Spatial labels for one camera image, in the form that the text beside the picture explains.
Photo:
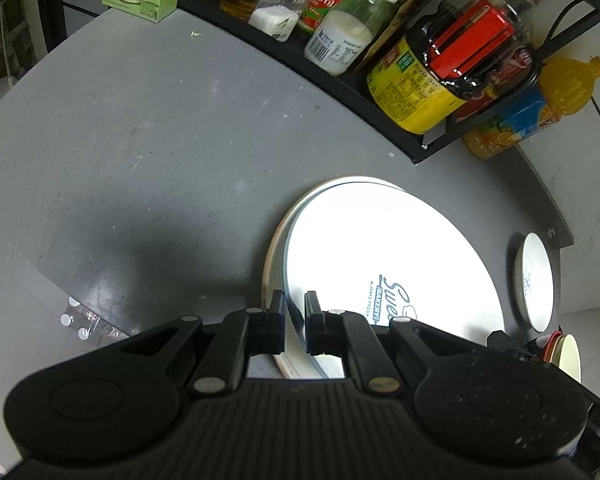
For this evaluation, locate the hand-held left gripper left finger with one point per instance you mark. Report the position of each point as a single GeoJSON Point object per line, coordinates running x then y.
{"type": "Point", "coordinates": [272, 327]}

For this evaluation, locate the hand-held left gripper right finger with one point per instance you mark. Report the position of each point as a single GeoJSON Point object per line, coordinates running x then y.
{"type": "Point", "coordinates": [317, 332]}

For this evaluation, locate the white plate with rim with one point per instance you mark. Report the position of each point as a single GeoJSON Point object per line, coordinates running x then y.
{"type": "Point", "coordinates": [270, 265]}

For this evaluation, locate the cream ceramic bowl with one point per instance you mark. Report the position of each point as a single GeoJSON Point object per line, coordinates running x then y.
{"type": "Point", "coordinates": [567, 357]}

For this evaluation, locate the large white plate blue print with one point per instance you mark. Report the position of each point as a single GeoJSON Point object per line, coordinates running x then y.
{"type": "Point", "coordinates": [380, 240]}

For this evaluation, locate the red and black bowl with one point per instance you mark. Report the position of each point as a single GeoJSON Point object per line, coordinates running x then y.
{"type": "Point", "coordinates": [515, 345]}

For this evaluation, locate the small white plate blue print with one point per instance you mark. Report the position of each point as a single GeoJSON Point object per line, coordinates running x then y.
{"type": "Point", "coordinates": [537, 280]}

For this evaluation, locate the clear plastic water bottles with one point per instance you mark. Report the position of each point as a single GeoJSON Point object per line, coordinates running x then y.
{"type": "Point", "coordinates": [82, 317]}

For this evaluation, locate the black metal storage rack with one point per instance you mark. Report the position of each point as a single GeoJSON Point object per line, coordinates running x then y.
{"type": "Point", "coordinates": [325, 92]}

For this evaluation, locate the white-capped jar with white label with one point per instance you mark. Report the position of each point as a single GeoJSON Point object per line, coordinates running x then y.
{"type": "Point", "coordinates": [340, 42]}

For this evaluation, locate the small clear salt jar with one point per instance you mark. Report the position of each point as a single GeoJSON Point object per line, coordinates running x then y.
{"type": "Point", "coordinates": [280, 12]}

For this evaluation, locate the orange juice bottle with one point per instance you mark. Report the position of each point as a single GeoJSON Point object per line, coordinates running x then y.
{"type": "Point", "coordinates": [555, 95]}

